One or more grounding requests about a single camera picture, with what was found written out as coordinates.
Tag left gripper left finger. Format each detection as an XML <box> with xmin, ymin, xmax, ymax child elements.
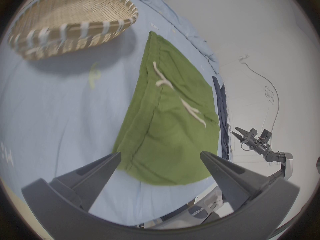
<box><xmin>49</xmin><ymin>151</ymin><xmax>122</xmax><ymax>212</ymax></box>

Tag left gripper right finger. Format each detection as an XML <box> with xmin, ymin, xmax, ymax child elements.
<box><xmin>200</xmin><ymin>151</ymin><xmax>272</xmax><ymax>212</ymax></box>

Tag green shorts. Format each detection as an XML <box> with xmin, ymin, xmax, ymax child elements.
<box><xmin>112</xmin><ymin>31</ymin><xmax>220</xmax><ymax>186</ymax></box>

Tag dark blue garment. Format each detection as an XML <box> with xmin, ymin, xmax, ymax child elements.
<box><xmin>212</xmin><ymin>76</ymin><xmax>230</xmax><ymax>161</ymax></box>

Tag bed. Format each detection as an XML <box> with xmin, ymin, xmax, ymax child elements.
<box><xmin>0</xmin><ymin>0</ymin><xmax>280</xmax><ymax>227</ymax></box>

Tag round woven basket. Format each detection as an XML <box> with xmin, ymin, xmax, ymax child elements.
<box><xmin>7</xmin><ymin>0</ymin><xmax>139</xmax><ymax>61</ymax></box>

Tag pale blue quilt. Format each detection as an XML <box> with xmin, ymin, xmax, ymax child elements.
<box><xmin>110</xmin><ymin>0</ymin><xmax>219</xmax><ymax>74</ymax></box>

